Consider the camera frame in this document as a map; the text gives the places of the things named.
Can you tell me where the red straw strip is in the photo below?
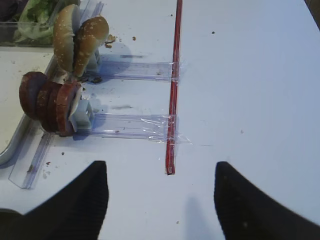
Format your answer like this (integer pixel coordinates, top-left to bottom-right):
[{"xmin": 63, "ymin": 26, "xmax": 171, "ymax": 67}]
[{"xmin": 165, "ymin": 0, "xmax": 183, "ymax": 176}]

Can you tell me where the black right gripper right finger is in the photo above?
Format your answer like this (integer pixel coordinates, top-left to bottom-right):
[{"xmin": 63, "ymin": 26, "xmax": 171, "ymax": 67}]
[{"xmin": 213, "ymin": 161, "xmax": 320, "ymax": 240}]

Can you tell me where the clear plastic container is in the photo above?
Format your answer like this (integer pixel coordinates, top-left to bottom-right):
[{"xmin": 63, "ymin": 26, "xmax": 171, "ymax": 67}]
[{"xmin": 0, "ymin": 22, "xmax": 53, "ymax": 48}]

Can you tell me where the meat patty slice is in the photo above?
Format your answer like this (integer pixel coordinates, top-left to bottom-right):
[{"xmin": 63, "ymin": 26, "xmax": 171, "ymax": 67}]
[
  {"xmin": 36, "ymin": 81, "xmax": 59, "ymax": 132},
  {"xmin": 56, "ymin": 82, "xmax": 81, "ymax": 137},
  {"xmin": 47, "ymin": 83, "xmax": 62, "ymax": 132},
  {"xmin": 19, "ymin": 71, "xmax": 48, "ymax": 120}
]

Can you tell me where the light blue patty stopper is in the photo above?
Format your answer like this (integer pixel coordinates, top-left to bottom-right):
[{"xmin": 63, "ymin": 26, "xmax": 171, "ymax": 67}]
[{"xmin": 68, "ymin": 99, "xmax": 95, "ymax": 132}]

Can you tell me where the outer meat patty slice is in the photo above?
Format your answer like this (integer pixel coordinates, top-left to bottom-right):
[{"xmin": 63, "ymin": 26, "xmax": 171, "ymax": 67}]
[{"xmin": 56, "ymin": 82, "xmax": 81, "ymax": 137}]

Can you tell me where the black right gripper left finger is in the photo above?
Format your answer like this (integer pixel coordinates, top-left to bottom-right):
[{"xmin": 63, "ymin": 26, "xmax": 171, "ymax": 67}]
[{"xmin": 0, "ymin": 160, "xmax": 109, "ymax": 240}]

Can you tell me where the inner meat patty slice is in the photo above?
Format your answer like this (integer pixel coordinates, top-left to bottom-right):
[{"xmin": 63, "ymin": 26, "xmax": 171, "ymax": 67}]
[{"xmin": 19, "ymin": 71, "xmax": 48, "ymax": 120}]

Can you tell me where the sesame bun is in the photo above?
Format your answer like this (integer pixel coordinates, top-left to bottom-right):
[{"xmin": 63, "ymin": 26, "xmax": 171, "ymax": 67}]
[
  {"xmin": 73, "ymin": 15, "xmax": 109, "ymax": 77},
  {"xmin": 52, "ymin": 4, "xmax": 81, "ymax": 72}
]

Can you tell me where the rear sesame bun top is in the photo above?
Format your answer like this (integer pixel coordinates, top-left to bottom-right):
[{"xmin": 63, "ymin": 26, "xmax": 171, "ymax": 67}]
[{"xmin": 52, "ymin": 4, "xmax": 81, "ymax": 72}]

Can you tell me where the green lettuce leaf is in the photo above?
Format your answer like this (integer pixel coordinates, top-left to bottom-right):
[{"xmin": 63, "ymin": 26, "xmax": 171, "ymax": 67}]
[{"xmin": 18, "ymin": 0, "xmax": 67, "ymax": 28}]

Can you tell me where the front sesame bun top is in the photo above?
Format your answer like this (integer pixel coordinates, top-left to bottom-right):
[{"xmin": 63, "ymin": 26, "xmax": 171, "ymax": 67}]
[{"xmin": 73, "ymin": 15, "xmax": 109, "ymax": 77}]

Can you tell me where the clear rail by buns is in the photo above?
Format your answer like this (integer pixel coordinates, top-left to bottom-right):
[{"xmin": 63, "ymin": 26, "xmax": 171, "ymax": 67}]
[{"xmin": 82, "ymin": 55, "xmax": 180, "ymax": 82}]

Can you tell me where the clear rail by patties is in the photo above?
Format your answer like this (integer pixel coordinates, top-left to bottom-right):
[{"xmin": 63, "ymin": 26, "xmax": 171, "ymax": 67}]
[{"xmin": 74, "ymin": 113, "xmax": 191, "ymax": 144}]

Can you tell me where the metal baking tray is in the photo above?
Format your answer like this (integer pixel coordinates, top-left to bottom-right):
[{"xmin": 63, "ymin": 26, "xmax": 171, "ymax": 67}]
[{"xmin": 0, "ymin": 56, "xmax": 58, "ymax": 165}]

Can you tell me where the light blue bun stopper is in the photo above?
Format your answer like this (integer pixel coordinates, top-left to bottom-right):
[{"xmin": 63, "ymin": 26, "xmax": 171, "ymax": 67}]
[{"xmin": 84, "ymin": 48, "xmax": 101, "ymax": 73}]

